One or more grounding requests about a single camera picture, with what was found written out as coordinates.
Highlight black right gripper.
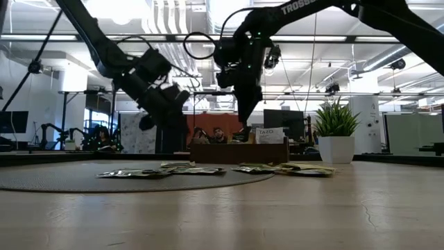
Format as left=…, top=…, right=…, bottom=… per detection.
left=234, top=40, right=267, bottom=128

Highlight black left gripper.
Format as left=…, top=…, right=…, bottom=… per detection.
left=116, top=69, right=191, bottom=140

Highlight yellow tea packet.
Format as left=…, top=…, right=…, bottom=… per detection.
left=279, top=162, right=336, bottom=172
left=231, top=125, right=253, bottom=144

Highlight orange white tea packet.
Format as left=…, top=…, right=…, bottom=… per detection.
left=255, top=127, right=286, bottom=145

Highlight wooden tea organizer box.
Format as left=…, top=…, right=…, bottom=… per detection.
left=189, top=142, right=290, bottom=165

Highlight black partition panel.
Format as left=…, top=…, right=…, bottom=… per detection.
left=161, top=138, right=185, bottom=154

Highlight white patterned curtain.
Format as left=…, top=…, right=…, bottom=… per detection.
left=120, top=112, right=159, bottom=154

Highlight black monitor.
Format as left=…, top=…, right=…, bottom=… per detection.
left=263, top=109, right=305, bottom=140
left=0, top=110, right=29, bottom=134

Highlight orange partition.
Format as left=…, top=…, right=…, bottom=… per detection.
left=186, top=113, right=247, bottom=144

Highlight green plant in white pot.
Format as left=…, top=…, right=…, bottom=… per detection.
left=313, top=99, right=361, bottom=165

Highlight round grey mat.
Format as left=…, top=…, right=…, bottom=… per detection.
left=0, top=160, right=275, bottom=194

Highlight white column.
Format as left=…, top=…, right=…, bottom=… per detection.
left=348, top=95, right=382, bottom=155

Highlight green partition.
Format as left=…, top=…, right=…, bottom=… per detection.
left=385, top=113, right=444, bottom=156

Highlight black desk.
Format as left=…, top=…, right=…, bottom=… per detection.
left=414, top=142, right=444, bottom=156

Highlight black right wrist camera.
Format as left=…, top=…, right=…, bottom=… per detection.
left=213, top=37, right=241, bottom=90

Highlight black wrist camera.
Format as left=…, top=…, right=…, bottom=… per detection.
left=133, top=48, right=173, bottom=88
left=213, top=37, right=241, bottom=90

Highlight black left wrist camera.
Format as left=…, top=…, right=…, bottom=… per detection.
left=133, top=48, right=173, bottom=88

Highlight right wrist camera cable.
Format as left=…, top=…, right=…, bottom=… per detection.
left=182, top=6, right=254, bottom=60

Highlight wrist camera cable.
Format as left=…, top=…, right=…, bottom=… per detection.
left=116, top=34, right=203, bottom=90
left=182, top=6, right=254, bottom=60

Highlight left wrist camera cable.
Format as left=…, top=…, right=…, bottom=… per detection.
left=116, top=34, right=203, bottom=90

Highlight black ceiling light rail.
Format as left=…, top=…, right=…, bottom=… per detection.
left=0, top=33, right=444, bottom=44

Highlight black hanging arm cable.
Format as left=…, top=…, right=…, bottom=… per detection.
left=0, top=9, right=64, bottom=112

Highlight black aluminium table frame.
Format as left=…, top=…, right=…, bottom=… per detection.
left=0, top=151, right=444, bottom=168

